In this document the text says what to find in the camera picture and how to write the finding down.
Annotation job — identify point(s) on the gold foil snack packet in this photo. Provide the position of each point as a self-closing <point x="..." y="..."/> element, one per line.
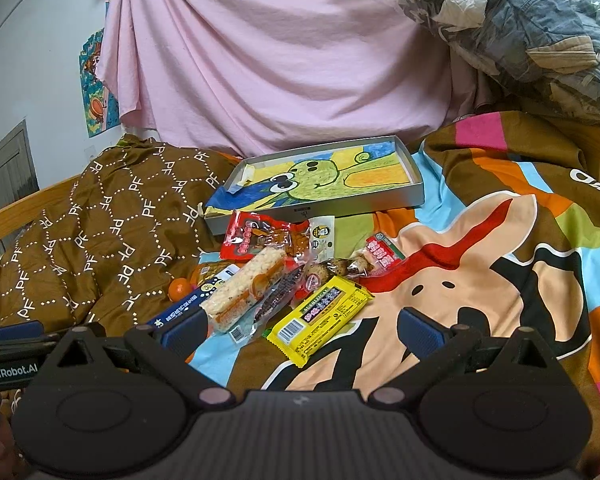
<point x="206" y="270"/>

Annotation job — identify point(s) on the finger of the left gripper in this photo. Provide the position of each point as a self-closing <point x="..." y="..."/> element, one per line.
<point x="27" y="330"/>

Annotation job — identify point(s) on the quail egg snack packet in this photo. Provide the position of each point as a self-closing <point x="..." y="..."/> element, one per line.
<point x="377" y="257"/>

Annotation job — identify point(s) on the cartoon wall poster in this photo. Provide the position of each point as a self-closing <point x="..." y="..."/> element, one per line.
<point x="101" y="108"/>

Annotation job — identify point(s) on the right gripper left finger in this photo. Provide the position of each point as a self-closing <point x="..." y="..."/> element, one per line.
<point x="163" y="352"/>

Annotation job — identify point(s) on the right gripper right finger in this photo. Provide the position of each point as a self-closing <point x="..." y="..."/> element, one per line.
<point x="442" y="353"/>

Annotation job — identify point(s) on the wooden bed frame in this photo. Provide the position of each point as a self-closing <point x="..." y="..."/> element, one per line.
<point x="17" y="215"/>

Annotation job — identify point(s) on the grey shallow box tray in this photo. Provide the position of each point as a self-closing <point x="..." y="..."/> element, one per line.
<point x="408" y="196"/>

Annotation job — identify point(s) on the brown PF patterned pillow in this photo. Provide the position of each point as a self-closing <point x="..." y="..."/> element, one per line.
<point x="108" y="251"/>

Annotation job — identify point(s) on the orange mandarin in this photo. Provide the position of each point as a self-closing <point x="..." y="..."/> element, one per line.
<point x="179" y="289"/>

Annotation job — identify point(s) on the red spicy snack packet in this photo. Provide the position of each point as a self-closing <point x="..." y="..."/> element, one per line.
<point x="248" y="233"/>

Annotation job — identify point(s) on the left hand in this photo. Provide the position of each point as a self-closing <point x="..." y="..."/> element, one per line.
<point x="8" y="453"/>

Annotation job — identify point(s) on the plastic bag of clothes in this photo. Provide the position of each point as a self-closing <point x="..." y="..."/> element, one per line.
<point x="547" y="51"/>

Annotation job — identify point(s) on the cream cartoon-man snack packet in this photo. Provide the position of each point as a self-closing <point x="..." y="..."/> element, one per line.
<point x="322" y="238"/>

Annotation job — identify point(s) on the grey wall cabinet door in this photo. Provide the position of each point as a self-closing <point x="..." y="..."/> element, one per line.
<point x="17" y="173"/>

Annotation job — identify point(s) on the pink hanging sheet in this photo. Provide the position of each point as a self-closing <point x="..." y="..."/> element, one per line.
<point x="252" y="77"/>

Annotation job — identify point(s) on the yellow snack bar packet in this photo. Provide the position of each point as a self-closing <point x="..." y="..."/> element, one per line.
<point x="317" y="319"/>

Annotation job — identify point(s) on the colourful cartoon bed blanket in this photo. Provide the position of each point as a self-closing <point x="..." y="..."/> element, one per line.
<point x="509" y="228"/>

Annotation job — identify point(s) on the dark dried fish packet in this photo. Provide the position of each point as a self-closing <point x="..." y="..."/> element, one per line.
<point x="254" y="321"/>

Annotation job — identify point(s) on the rice cracker bar packet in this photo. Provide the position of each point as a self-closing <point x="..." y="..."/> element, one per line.
<point x="233" y="298"/>

